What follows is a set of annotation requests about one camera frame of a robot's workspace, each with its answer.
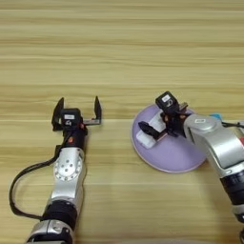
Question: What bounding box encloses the white rectangular plastic device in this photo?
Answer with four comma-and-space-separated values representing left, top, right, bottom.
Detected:
135, 110, 167, 150

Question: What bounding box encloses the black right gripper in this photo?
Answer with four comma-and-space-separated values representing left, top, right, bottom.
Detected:
137, 101, 193, 141

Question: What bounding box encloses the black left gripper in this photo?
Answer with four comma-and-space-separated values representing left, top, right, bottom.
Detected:
51, 95, 103, 151

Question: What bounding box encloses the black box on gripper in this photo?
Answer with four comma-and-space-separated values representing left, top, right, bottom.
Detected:
60, 108, 82, 129
154, 91, 181, 114

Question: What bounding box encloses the purple round plate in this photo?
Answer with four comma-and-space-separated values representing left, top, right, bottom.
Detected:
131, 103, 208, 174

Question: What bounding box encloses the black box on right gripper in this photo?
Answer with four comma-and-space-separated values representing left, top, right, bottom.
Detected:
154, 91, 181, 114

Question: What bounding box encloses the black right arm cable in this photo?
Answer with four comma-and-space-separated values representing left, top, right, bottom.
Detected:
221, 121, 244, 130

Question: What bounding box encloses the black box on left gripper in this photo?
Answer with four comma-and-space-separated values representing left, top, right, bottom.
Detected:
60, 108, 82, 129

